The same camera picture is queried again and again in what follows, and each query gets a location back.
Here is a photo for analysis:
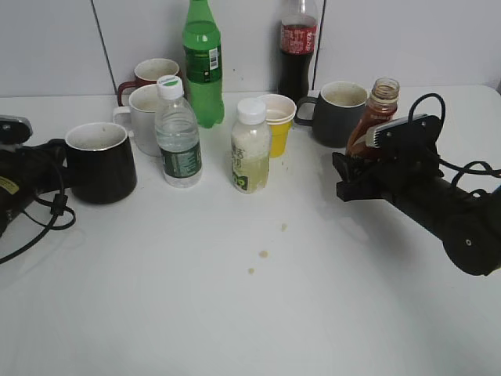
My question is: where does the yellow paper cup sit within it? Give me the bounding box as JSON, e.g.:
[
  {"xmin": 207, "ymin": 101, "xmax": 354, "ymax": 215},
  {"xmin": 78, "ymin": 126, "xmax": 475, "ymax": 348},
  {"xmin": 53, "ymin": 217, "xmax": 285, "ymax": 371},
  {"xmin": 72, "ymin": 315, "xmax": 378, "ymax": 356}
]
[{"xmin": 268, "ymin": 120, "xmax": 293, "ymax": 158}]

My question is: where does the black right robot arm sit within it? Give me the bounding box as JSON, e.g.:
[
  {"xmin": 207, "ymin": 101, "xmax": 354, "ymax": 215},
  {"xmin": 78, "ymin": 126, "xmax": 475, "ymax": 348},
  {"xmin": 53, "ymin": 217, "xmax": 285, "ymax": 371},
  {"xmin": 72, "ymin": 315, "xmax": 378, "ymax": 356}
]
[{"xmin": 333, "ymin": 114, "xmax": 500, "ymax": 276}]

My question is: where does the cola bottle red label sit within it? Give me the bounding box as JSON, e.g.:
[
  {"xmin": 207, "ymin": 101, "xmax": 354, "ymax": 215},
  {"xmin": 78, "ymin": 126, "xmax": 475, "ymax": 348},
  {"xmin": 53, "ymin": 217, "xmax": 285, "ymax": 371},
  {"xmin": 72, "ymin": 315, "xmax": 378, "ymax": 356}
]
[{"xmin": 278, "ymin": 0, "xmax": 318, "ymax": 103}]

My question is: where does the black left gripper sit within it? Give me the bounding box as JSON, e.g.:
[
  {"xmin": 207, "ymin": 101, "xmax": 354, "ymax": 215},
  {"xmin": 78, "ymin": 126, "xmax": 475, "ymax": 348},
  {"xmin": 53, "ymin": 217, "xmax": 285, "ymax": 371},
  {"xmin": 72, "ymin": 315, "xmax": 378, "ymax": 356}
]
[{"xmin": 1, "ymin": 115, "xmax": 67, "ymax": 200}]

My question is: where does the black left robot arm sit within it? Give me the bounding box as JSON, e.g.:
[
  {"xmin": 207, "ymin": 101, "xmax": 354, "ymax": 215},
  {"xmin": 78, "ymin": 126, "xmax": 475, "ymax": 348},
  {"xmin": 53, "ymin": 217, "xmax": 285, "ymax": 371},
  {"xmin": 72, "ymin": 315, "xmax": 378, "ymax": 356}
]
[{"xmin": 1, "ymin": 115, "xmax": 76, "ymax": 232}]

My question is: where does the clear water bottle green label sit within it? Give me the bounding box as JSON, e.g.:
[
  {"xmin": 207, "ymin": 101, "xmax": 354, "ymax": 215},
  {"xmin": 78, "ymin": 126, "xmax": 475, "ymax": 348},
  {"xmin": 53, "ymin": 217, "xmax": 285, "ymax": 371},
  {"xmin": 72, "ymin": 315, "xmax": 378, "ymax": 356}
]
[{"xmin": 154, "ymin": 74, "xmax": 202, "ymax": 188}]

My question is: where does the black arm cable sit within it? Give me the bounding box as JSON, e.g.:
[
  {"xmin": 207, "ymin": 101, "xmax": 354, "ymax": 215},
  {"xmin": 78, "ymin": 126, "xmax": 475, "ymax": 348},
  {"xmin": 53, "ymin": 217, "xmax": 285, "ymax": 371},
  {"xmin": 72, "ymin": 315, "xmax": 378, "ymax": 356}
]
[
  {"xmin": 0, "ymin": 146, "xmax": 77, "ymax": 266},
  {"xmin": 408, "ymin": 92, "xmax": 501, "ymax": 197}
]

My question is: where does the green soda bottle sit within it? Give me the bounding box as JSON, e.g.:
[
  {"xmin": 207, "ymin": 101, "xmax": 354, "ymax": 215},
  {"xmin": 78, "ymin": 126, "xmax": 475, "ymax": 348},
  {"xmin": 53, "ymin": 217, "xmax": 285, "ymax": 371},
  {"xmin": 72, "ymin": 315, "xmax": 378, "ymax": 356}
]
[{"xmin": 182, "ymin": 0, "xmax": 225, "ymax": 128}]

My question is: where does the white ceramic mug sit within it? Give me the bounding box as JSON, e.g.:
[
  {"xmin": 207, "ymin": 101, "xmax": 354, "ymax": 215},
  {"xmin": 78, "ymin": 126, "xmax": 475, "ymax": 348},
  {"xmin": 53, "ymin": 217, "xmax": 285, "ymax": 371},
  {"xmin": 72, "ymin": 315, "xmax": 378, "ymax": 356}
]
[{"xmin": 112, "ymin": 85, "xmax": 160, "ymax": 157}]

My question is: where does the white paper cup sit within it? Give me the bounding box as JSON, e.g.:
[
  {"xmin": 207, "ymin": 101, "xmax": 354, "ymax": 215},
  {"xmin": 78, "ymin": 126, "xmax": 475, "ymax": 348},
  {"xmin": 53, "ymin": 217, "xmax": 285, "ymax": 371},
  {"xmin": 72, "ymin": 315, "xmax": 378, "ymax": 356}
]
[{"xmin": 258, "ymin": 94, "xmax": 297, "ymax": 123}]

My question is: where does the brown Nescafe coffee bottle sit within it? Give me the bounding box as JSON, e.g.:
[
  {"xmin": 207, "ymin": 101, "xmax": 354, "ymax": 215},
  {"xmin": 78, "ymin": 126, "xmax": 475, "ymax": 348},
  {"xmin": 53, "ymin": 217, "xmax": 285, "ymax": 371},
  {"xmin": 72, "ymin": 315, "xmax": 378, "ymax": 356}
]
[{"xmin": 345, "ymin": 78, "xmax": 400, "ymax": 160}]

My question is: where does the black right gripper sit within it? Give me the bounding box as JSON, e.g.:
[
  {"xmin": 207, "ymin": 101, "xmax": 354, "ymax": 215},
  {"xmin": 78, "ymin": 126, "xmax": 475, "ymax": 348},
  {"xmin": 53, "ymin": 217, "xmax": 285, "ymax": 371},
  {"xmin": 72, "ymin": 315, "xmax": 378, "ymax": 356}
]
[{"xmin": 332, "ymin": 114, "xmax": 450, "ymax": 208}]

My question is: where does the juice bottle white cap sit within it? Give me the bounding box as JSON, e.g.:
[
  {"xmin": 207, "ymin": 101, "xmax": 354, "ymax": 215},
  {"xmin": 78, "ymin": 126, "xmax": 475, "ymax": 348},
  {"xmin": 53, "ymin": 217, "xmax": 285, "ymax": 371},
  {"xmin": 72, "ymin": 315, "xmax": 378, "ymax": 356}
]
[{"xmin": 231, "ymin": 98, "xmax": 272, "ymax": 194}]

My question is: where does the dark grey ceramic mug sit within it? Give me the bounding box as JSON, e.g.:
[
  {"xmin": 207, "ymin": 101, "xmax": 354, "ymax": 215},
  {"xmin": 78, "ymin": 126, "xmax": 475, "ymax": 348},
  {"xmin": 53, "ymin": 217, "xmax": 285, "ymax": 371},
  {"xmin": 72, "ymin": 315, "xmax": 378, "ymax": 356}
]
[{"xmin": 294, "ymin": 81, "xmax": 368, "ymax": 148}]

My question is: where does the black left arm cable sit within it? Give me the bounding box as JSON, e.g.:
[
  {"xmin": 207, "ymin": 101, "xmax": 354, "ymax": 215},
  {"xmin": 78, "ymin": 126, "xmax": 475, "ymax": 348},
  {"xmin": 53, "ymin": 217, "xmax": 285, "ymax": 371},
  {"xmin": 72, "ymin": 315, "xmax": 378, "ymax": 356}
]
[{"xmin": 0, "ymin": 146, "xmax": 77, "ymax": 266}]

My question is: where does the dark red ceramic mug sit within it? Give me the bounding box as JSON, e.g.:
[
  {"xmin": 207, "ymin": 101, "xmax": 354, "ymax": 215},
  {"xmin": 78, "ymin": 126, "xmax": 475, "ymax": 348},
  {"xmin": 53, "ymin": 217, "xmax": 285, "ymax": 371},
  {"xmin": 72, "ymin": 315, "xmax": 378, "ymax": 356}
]
[{"xmin": 117, "ymin": 58, "xmax": 183, "ymax": 107}]

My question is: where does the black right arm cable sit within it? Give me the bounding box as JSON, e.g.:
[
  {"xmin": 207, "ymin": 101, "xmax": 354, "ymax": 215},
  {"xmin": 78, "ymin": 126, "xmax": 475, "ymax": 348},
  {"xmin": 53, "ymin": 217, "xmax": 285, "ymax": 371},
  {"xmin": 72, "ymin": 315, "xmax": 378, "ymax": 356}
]
[{"xmin": 408, "ymin": 92, "xmax": 501, "ymax": 197}]

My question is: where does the black ceramic mug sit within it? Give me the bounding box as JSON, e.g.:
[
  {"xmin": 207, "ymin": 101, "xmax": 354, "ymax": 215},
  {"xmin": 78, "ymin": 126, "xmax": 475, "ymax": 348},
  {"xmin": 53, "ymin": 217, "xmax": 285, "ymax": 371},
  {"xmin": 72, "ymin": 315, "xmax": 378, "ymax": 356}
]
[{"xmin": 65, "ymin": 122, "xmax": 137, "ymax": 204}]

